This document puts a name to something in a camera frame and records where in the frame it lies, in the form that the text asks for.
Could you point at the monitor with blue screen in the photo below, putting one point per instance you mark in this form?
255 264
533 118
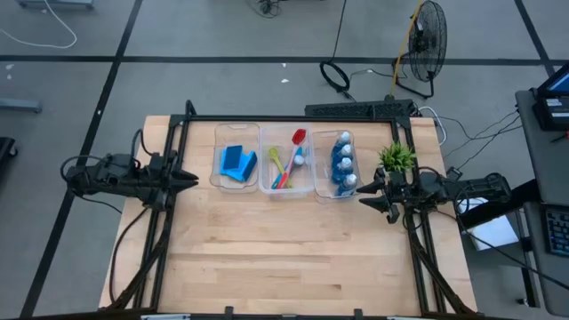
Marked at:
560 84

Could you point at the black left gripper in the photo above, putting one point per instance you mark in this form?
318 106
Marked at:
160 182

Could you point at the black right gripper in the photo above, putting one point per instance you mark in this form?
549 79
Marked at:
409 191

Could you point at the blue dish soap bottle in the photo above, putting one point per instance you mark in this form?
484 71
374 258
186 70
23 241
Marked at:
342 140
348 184
343 153
342 169

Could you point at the black floor fan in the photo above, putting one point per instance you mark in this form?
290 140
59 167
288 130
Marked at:
429 42

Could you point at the black diagonal beam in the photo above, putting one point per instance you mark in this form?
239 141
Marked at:
520 197

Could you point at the grey side desk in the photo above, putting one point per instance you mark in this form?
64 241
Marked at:
533 155

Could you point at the grey cart leg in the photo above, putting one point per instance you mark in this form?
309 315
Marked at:
20 106

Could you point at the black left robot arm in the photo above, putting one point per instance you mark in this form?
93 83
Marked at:
111 178

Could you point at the black table frame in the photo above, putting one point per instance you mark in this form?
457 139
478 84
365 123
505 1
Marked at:
200 118

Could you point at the black keyboard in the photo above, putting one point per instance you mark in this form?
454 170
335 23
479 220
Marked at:
558 231

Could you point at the black power strip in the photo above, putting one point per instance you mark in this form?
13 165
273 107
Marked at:
355 109

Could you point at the green plant in white pot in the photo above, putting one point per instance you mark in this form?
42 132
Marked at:
396 157

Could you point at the blue scrub brush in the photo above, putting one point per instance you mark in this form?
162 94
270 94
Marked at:
284 171

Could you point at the large clear plastic bin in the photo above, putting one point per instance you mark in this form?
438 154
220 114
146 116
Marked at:
286 160

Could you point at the red white dish brush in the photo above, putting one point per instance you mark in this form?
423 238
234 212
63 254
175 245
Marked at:
293 151

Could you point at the yellow-green scrub brush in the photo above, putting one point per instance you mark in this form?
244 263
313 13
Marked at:
275 157

